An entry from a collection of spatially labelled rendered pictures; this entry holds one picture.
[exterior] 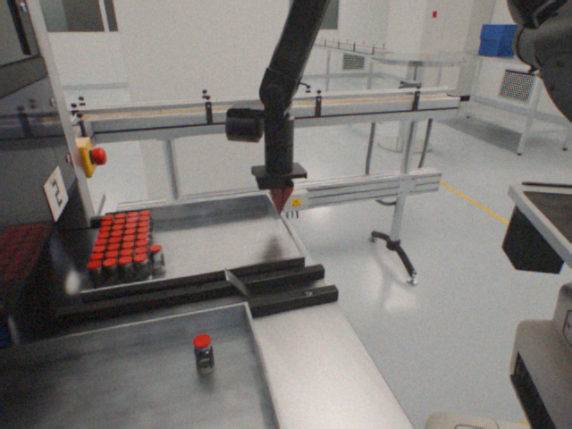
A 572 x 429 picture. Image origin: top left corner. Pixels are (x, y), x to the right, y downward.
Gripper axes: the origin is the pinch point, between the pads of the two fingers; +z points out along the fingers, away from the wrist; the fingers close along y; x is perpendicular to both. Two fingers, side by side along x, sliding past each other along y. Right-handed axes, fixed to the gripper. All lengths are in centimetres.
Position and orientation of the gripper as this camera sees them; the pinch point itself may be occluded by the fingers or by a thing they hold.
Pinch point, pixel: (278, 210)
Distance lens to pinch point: 78.3
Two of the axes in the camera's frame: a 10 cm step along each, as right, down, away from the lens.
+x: 2.8, 4.5, -8.5
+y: -9.6, 1.2, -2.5
